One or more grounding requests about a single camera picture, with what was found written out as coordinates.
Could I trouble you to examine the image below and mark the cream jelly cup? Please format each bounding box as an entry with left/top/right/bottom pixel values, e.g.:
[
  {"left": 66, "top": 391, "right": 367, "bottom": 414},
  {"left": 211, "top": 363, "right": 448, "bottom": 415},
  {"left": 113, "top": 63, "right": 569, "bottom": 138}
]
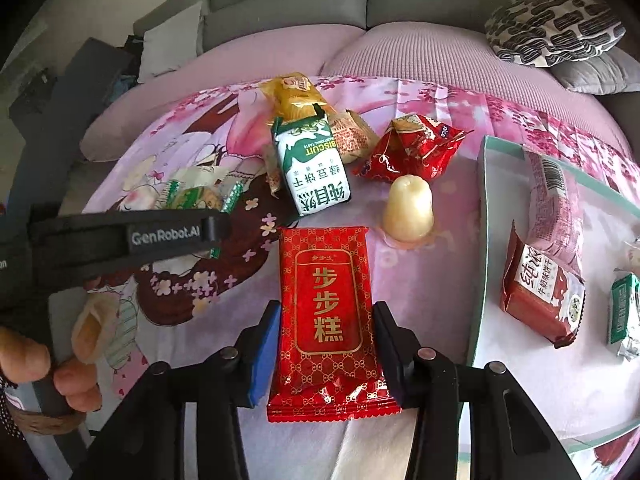
[{"left": 382, "top": 174, "right": 435, "bottom": 244}]

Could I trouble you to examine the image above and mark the pink sofa seat cover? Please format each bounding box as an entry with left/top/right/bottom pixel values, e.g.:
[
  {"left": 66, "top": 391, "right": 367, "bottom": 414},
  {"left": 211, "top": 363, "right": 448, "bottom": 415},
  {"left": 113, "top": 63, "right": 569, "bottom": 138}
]
[{"left": 80, "top": 22, "right": 632, "bottom": 162}]

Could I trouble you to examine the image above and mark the person's left hand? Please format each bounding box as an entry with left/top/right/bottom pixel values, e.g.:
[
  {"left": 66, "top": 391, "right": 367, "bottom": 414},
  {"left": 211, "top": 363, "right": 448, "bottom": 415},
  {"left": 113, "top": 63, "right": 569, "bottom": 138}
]
[{"left": 0, "top": 327, "right": 102, "bottom": 413}]

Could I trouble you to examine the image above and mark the white green walnut cake packet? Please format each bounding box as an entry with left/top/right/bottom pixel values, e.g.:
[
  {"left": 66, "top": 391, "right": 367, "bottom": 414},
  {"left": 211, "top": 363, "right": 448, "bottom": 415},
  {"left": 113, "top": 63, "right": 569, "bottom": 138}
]
[{"left": 608, "top": 269, "right": 639, "bottom": 361}]

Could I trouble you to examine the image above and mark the pink cherry blossom cloth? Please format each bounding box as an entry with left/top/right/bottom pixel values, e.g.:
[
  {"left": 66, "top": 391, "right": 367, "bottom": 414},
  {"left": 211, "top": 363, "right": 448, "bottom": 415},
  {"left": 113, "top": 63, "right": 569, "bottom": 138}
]
[{"left": 46, "top": 74, "right": 640, "bottom": 480}]

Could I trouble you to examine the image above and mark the white crumpled snack packet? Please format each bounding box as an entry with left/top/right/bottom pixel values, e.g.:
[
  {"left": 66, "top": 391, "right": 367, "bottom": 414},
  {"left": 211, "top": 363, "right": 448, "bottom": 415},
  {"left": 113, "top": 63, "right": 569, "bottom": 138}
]
[{"left": 169, "top": 166, "right": 229, "bottom": 190}]

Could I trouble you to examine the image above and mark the green clear cracker packet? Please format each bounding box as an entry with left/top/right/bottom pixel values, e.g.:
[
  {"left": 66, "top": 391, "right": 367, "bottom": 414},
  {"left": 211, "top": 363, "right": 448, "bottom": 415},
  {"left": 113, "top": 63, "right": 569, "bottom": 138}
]
[{"left": 155, "top": 178, "right": 246, "bottom": 261}]

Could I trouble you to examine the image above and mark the red white milk biscuit packet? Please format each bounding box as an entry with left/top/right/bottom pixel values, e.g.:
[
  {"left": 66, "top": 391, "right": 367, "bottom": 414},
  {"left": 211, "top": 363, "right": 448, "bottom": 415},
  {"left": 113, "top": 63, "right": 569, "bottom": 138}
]
[{"left": 500, "top": 223, "right": 586, "bottom": 349}]

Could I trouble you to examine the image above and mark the tan orange-print snack packet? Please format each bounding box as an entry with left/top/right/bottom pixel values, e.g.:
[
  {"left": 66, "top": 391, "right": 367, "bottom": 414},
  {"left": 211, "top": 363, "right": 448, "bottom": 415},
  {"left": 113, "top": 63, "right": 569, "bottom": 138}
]
[{"left": 329, "top": 110, "right": 378, "bottom": 165}]

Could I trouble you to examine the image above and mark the light grey small pillow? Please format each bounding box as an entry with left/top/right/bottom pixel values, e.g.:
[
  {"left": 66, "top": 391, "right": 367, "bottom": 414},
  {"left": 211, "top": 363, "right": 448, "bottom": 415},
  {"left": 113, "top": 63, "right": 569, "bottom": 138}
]
[{"left": 138, "top": 2, "right": 204, "bottom": 84}]

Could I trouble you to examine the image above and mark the clear pastry packet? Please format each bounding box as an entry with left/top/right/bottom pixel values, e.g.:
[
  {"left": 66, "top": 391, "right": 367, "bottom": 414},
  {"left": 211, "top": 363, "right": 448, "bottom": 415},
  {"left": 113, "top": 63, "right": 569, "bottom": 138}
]
[{"left": 626, "top": 240, "right": 640, "bottom": 276}]

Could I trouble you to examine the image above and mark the pink barcode snack packet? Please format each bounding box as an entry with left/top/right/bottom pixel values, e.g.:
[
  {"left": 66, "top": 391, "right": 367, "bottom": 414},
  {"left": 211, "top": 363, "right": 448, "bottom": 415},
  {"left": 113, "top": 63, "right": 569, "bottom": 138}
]
[{"left": 524, "top": 150, "right": 584, "bottom": 275}]

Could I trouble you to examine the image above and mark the red gold cake packet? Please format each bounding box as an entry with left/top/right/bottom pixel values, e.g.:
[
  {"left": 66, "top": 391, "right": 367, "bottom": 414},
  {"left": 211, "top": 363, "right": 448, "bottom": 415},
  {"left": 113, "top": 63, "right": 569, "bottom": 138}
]
[{"left": 267, "top": 226, "right": 400, "bottom": 422}]

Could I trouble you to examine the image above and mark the green white biscuit packet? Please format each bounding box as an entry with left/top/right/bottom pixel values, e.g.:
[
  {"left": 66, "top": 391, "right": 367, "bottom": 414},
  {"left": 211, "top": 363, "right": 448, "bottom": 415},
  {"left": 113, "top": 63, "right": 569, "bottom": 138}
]
[{"left": 271, "top": 103, "right": 352, "bottom": 217}]

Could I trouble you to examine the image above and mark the teal white shallow box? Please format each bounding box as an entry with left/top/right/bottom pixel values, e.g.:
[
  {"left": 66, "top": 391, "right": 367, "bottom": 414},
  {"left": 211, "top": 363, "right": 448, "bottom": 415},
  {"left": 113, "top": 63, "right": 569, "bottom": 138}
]
[{"left": 456, "top": 134, "right": 640, "bottom": 480}]

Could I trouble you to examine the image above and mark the red triangular snack bag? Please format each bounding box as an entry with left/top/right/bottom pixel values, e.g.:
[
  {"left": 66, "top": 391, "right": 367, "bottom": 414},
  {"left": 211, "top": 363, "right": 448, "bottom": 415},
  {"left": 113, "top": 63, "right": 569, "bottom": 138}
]
[{"left": 354, "top": 114, "right": 472, "bottom": 183}]

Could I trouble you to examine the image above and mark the black white patterned pillow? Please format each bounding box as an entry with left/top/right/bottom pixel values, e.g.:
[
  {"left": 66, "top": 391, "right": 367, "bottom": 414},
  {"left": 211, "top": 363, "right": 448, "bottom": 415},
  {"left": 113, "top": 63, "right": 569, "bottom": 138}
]
[{"left": 485, "top": 0, "right": 626, "bottom": 68}]

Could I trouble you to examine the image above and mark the yellow snack packet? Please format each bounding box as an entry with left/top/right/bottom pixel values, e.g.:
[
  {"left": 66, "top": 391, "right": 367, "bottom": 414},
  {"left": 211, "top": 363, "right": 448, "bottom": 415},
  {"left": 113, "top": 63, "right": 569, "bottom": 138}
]
[{"left": 259, "top": 72, "right": 335, "bottom": 122}]

